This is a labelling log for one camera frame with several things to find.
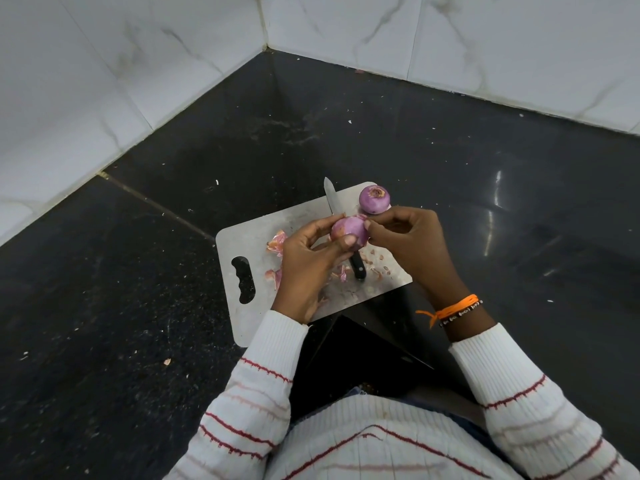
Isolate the person's left hand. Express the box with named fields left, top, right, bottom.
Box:
left=271, top=213, right=359, bottom=325

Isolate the person's right hand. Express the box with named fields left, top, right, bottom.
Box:
left=363, top=206, right=471, bottom=311

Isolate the purple onion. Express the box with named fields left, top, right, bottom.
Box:
left=359, top=184, right=392, bottom=215
left=329, top=215, right=371, bottom=251

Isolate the black handled kitchen knife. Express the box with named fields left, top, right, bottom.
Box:
left=323, top=177, right=367, bottom=281

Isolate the person's left forearm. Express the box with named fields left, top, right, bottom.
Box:
left=163, top=310, right=310, bottom=480

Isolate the person's right forearm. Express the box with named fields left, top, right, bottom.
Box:
left=437, top=302, right=640, bottom=480

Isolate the orange thread wristband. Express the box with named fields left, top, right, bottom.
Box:
left=415, top=293, right=479, bottom=329

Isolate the steel cutting board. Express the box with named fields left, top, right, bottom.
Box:
left=215, top=181, right=414, bottom=349

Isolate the white red striped sweater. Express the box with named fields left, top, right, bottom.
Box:
left=265, top=394, right=526, bottom=480

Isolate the beaded bracelet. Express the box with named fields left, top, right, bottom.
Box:
left=439, top=300, right=484, bottom=328

